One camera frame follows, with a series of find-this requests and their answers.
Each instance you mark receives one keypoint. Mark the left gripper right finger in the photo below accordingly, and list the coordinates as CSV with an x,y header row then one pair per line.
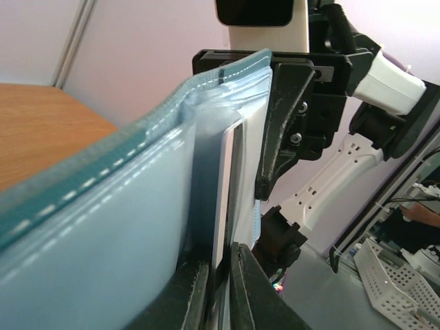
x,y
254,303

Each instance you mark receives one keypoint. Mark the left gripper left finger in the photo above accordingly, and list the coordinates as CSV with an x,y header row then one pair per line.
x,y
181,304

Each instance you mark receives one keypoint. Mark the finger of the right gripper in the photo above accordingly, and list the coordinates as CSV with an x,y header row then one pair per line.
x,y
291,86

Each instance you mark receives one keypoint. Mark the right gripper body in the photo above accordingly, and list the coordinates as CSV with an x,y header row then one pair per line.
x,y
319,117

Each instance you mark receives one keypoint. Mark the white card black stripe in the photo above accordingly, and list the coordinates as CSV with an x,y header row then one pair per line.
x,y
229,152

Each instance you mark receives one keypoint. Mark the teal card holder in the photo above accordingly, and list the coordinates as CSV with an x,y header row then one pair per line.
x,y
92,241

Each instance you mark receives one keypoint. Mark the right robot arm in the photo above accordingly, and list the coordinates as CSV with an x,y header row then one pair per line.
x,y
395,106

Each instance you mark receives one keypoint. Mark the right circuit board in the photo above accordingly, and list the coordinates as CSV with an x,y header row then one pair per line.
x,y
277,280

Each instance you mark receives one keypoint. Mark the white perforated basket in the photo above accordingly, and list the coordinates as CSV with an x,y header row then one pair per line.
x,y
395,289

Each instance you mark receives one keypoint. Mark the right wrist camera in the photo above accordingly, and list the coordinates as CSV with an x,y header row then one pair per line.
x,y
281,26

